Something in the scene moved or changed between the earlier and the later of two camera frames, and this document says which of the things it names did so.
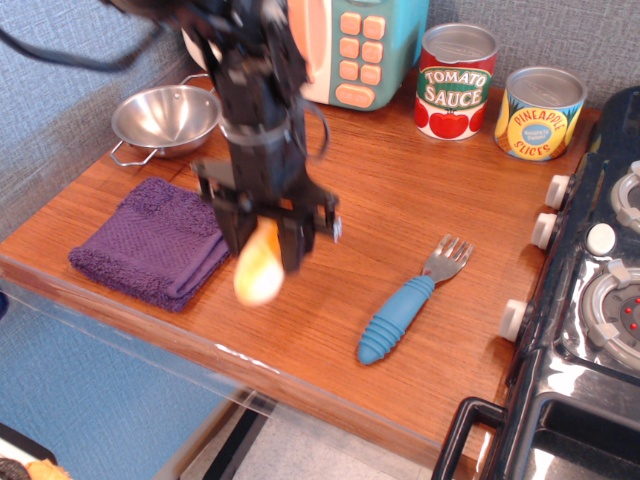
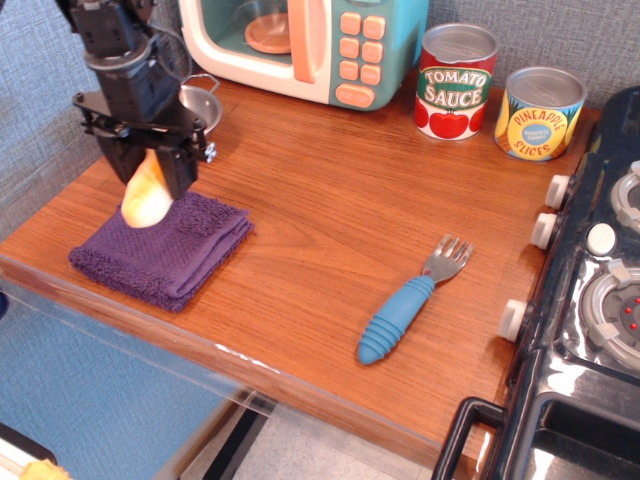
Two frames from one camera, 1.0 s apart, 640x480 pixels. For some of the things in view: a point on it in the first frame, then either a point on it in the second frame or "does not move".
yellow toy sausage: (260, 270) to (148, 196)
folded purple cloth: (164, 241) does not move
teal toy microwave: (367, 55) does not move
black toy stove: (572, 409) does not move
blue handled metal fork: (444, 263) does not move
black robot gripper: (269, 169) to (140, 102)
